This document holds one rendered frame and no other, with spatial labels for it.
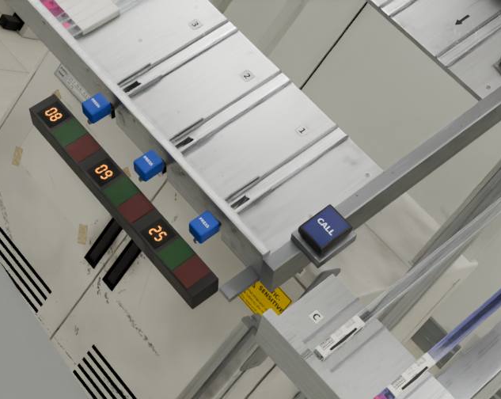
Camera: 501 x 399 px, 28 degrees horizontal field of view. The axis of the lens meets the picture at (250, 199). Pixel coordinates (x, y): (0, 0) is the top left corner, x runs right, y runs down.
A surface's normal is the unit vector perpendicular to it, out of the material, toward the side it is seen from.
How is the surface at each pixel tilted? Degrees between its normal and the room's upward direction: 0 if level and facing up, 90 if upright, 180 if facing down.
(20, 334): 0
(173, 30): 45
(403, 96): 90
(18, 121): 90
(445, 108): 90
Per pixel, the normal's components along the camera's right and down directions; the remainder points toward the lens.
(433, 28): 0.04, -0.50
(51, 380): 0.57, -0.74
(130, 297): -0.51, 0.03
